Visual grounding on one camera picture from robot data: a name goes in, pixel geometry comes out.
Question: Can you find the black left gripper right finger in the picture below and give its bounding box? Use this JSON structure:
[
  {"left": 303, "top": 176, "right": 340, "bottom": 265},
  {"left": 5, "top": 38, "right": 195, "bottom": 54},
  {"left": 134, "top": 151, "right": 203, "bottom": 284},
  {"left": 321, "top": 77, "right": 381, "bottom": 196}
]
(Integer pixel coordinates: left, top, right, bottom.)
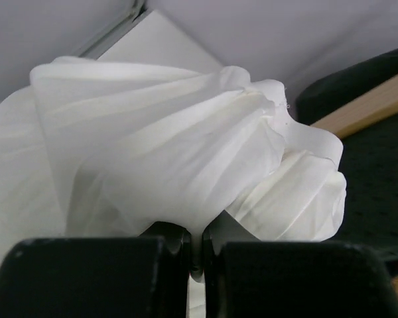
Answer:
[{"left": 202, "top": 212, "right": 398, "bottom": 317}]

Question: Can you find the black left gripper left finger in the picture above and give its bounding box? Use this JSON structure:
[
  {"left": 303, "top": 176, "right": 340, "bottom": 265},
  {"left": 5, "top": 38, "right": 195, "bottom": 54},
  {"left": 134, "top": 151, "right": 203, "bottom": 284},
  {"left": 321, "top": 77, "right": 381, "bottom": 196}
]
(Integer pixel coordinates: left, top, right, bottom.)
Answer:
[{"left": 0, "top": 222, "right": 191, "bottom": 317}]

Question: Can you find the white pleated skirt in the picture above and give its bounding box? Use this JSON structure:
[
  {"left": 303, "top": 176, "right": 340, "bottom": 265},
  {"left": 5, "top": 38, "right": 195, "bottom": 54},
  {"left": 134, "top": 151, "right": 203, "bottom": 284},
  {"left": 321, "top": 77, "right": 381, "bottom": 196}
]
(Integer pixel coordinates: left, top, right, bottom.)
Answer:
[{"left": 0, "top": 55, "right": 348, "bottom": 241}]

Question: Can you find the dark grey dotted garment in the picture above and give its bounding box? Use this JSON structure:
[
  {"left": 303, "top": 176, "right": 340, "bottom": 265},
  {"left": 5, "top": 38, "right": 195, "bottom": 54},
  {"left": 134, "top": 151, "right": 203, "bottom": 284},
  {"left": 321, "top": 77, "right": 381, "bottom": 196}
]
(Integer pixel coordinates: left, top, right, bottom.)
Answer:
[{"left": 295, "top": 48, "right": 398, "bottom": 276}]

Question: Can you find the wooden clothes rack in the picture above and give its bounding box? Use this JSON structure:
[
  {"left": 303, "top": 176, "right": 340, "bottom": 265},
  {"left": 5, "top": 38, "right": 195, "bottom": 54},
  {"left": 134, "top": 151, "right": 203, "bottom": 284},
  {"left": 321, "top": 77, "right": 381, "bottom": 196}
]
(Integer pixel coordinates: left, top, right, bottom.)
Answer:
[{"left": 312, "top": 74, "right": 398, "bottom": 138}]

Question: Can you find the aluminium frame post left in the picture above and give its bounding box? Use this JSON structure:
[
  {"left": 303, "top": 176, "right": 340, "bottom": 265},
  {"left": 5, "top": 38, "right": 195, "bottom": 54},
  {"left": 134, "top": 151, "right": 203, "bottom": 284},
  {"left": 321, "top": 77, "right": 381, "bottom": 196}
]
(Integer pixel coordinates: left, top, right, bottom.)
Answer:
[{"left": 72, "top": 1, "right": 150, "bottom": 59}]

